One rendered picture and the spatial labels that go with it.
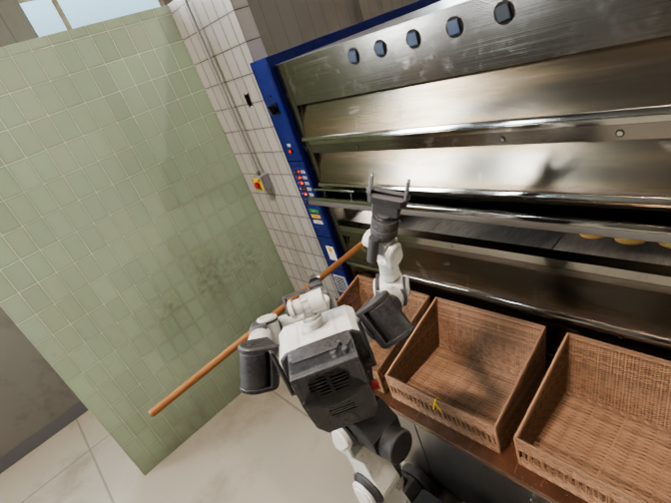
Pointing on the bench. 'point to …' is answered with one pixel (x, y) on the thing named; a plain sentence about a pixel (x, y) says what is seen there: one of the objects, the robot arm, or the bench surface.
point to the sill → (648, 272)
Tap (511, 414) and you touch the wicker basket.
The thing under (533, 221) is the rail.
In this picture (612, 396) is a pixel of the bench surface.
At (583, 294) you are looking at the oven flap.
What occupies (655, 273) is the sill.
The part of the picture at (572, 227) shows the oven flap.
